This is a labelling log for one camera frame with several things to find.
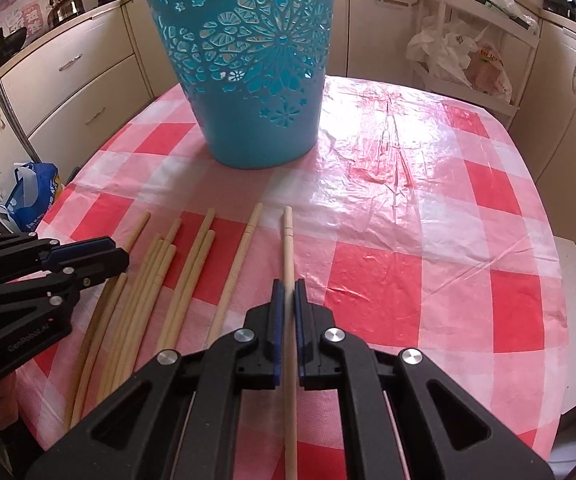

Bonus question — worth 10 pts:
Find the white rolling storage cart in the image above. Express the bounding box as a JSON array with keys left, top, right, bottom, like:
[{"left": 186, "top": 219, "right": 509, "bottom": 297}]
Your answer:
[{"left": 406, "top": 0, "right": 541, "bottom": 126}]

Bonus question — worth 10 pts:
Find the blue perforated plastic basket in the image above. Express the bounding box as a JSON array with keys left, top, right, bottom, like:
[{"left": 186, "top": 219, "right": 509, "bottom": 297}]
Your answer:
[{"left": 146, "top": 0, "right": 334, "bottom": 169}]

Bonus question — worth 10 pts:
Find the white plastic bag on cart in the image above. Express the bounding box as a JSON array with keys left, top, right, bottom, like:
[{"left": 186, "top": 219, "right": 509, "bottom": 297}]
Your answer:
[{"left": 406, "top": 20, "right": 512, "bottom": 103}]

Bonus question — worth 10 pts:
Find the red checkered plastic tablecloth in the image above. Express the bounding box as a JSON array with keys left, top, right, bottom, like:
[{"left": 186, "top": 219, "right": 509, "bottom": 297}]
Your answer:
[{"left": 38, "top": 77, "right": 568, "bottom": 456}]

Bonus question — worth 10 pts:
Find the blue printed plastic bag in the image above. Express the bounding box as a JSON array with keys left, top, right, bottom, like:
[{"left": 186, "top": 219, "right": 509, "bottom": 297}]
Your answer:
[{"left": 0, "top": 162, "right": 64, "bottom": 232}]

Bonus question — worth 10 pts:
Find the bamboo chopstick short left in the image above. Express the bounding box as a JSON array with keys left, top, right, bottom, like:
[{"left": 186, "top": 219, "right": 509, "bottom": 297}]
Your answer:
[{"left": 68, "top": 273, "right": 128, "bottom": 429}]

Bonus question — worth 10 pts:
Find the steel kettle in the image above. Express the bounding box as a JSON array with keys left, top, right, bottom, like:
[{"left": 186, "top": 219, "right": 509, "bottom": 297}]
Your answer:
[{"left": 47, "top": 0, "right": 85, "bottom": 29}]

